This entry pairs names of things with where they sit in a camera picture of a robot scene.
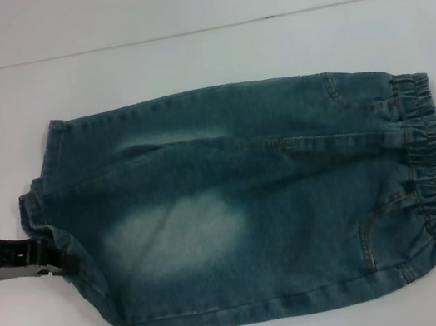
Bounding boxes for blue denim shorts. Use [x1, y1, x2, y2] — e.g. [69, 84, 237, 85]
[3, 46, 436, 326]

